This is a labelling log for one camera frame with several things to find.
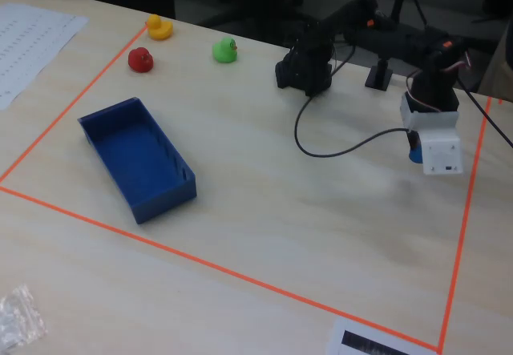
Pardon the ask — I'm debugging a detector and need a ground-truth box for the orange tape strip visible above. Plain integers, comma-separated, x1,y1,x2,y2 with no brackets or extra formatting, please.
0,185,442,352
438,96,493,353
0,25,149,184

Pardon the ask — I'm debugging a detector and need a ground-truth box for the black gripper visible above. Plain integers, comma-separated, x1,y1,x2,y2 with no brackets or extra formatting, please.
407,49,467,152

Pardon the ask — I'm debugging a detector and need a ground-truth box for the white red servo wire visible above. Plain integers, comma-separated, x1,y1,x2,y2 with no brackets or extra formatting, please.
404,48,475,114

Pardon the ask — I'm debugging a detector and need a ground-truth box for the black camera stand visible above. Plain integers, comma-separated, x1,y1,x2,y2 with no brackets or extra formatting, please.
364,0,414,91

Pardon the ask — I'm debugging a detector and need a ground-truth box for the white paper with black bar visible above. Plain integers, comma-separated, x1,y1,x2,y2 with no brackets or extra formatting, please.
326,317,438,355

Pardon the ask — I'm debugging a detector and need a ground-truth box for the black stand camera cable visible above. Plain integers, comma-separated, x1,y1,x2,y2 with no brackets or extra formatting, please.
408,0,513,148

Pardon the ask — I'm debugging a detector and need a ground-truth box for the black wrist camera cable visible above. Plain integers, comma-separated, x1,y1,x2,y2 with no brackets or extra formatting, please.
294,42,410,159

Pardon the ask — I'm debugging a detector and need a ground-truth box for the blue plastic box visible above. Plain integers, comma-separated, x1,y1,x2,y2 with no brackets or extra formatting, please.
77,97,198,225

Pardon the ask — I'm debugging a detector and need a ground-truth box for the printed white paper sheet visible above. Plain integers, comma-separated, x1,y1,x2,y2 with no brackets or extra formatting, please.
0,2,89,111

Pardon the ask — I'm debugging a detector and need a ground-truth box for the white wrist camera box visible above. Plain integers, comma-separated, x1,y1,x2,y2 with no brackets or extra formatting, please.
399,92,465,177

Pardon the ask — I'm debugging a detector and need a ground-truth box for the clear plastic bag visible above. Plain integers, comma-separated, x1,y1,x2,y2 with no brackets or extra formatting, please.
0,284,48,352

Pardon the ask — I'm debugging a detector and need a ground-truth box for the red rubber duck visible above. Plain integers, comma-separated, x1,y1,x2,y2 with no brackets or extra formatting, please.
127,46,155,74

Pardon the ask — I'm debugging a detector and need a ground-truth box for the yellow rubber duck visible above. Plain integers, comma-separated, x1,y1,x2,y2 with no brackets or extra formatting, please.
145,13,174,42

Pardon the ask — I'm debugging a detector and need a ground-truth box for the green rubber duck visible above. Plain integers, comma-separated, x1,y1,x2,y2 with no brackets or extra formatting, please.
212,37,239,64

